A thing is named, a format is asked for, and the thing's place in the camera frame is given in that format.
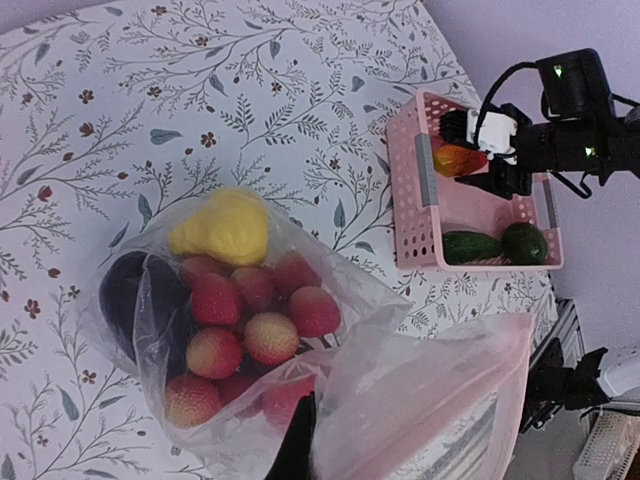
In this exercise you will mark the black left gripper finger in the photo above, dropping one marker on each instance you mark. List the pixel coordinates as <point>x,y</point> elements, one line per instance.
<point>293,460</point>

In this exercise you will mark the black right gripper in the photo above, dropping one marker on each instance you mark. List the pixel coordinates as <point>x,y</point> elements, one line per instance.
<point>560,146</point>

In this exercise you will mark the orange toy mango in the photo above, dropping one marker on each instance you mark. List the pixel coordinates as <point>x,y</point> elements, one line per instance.
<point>453,161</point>

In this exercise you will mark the red toy lychee bunch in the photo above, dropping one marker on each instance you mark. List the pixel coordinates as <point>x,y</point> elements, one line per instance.
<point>248,321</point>

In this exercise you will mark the clear zip top bag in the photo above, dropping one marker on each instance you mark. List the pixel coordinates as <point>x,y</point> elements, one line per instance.
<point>389,406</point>

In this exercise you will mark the purple toy eggplant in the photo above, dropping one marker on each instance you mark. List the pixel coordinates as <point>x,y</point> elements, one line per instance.
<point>147,309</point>

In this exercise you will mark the yellow toy pepper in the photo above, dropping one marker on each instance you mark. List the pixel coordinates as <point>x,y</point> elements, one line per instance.
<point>232,227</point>

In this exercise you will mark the red toy apple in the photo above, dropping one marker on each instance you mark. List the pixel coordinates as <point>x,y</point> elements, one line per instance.
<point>278,403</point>

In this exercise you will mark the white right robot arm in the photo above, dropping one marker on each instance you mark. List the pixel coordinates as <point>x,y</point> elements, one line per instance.
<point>575,87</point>

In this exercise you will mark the dark green toy avocado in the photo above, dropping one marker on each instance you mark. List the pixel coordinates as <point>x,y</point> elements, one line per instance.
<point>524,244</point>

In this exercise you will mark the pink plastic basket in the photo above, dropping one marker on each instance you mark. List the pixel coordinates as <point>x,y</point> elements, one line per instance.
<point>427,204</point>

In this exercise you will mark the green toy cucumber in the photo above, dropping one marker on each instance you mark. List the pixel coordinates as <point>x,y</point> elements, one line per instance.
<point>460,247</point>

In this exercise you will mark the floral white table mat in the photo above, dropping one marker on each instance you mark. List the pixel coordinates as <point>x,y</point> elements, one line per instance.
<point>113,115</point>

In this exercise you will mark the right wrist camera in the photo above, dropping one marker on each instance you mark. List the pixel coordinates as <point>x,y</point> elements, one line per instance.
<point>498,135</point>

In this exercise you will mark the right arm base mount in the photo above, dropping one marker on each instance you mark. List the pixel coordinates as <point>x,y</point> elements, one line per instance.
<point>552,386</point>

